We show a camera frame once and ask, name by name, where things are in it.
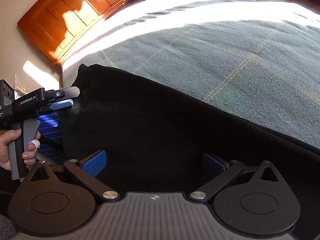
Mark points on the black pants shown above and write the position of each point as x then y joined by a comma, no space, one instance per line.
162,130

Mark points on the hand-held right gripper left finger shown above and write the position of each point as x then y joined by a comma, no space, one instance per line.
96,161

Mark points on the wooden headboard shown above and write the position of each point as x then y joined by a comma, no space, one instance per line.
70,17

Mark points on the person's left hand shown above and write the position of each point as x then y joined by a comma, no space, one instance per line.
5,150

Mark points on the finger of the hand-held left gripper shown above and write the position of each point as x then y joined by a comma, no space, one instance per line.
65,92
60,105

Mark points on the grey fleece clothing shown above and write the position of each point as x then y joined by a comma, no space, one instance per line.
6,227

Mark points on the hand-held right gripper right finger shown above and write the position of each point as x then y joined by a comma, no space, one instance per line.
212,163

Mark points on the clear plastic bag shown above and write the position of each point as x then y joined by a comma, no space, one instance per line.
18,87

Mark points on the grey checked bed sheet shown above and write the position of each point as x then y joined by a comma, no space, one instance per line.
212,55

